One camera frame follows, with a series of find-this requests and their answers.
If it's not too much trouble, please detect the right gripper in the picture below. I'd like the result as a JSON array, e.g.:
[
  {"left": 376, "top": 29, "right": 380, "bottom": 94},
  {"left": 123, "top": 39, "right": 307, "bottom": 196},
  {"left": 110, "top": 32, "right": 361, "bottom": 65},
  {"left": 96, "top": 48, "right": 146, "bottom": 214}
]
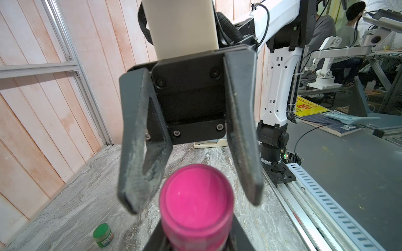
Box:
[{"left": 117, "top": 45, "right": 264, "bottom": 214}]

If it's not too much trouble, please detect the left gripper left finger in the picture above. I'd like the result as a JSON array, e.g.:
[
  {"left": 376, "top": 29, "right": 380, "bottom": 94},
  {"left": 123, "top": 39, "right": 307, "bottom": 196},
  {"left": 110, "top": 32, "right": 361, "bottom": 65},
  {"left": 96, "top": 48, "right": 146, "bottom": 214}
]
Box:
[{"left": 143, "top": 220, "right": 170, "bottom": 251}]

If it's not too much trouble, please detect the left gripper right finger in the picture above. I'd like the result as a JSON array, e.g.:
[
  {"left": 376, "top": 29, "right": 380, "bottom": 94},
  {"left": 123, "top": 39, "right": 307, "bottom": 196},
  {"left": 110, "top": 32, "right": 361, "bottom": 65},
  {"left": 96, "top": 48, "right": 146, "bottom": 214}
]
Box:
[{"left": 229, "top": 215, "right": 254, "bottom": 251}]

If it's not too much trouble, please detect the green paint jar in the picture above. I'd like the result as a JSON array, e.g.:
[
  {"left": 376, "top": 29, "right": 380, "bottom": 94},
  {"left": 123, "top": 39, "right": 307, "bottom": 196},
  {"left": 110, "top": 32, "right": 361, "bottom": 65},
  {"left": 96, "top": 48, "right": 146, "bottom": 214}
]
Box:
[{"left": 93, "top": 223, "right": 114, "bottom": 248}]

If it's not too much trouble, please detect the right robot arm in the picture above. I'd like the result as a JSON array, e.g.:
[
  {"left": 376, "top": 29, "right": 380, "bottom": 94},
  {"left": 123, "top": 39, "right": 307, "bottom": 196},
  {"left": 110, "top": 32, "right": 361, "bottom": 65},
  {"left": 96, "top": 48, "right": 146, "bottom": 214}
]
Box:
[{"left": 117, "top": 1, "right": 316, "bottom": 214}]

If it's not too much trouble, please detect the blue grey stapler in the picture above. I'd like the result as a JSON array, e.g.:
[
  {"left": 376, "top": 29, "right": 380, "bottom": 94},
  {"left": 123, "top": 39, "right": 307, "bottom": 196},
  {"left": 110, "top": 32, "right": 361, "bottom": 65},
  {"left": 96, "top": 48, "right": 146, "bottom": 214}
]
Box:
[{"left": 194, "top": 138, "right": 228, "bottom": 149}]

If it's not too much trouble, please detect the yellow sign on floor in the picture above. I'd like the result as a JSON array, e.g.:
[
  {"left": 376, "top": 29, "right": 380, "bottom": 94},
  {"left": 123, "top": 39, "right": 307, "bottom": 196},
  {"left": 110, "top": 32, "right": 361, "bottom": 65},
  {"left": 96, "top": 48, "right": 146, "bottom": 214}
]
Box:
[{"left": 295, "top": 96, "right": 330, "bottom": 117}]

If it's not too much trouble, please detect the seated person in background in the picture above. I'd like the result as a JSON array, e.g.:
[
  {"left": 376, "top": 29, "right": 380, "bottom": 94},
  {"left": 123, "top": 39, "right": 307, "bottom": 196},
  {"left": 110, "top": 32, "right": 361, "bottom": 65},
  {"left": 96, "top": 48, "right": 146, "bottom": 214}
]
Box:
[{"left": 331, "top": 1, "right": 366, "bottom": 86}]

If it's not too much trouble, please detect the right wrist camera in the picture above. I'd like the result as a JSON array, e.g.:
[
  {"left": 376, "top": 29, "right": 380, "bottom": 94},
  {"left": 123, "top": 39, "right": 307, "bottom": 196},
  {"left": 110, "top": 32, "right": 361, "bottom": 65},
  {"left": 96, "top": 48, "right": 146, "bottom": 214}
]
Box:
[{"left": 142, "top": 0, "right": 219, "bottom": 60}]

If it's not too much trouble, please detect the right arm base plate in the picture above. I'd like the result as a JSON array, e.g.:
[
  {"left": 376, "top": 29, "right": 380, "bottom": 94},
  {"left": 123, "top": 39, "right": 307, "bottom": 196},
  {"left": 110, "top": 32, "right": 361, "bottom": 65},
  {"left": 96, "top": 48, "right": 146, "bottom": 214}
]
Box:
[{"left": 261, "top": 159, "right": 296, "bottom": 185}]

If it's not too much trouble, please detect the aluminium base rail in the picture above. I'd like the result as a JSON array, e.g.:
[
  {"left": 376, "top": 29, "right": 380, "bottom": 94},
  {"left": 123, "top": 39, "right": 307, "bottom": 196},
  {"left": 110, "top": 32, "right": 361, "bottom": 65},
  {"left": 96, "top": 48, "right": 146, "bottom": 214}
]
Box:
[{"left": 262, "top": 169, "right": 343, "bottom": 251}]

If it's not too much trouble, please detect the white perforated cable duct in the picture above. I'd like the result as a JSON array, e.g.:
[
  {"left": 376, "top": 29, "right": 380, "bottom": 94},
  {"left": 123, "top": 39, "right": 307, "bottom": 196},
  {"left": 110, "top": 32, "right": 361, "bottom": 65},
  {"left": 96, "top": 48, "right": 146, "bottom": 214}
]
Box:
[{"left": 287, "top": 163, "right": 384, "bottom": 251}]

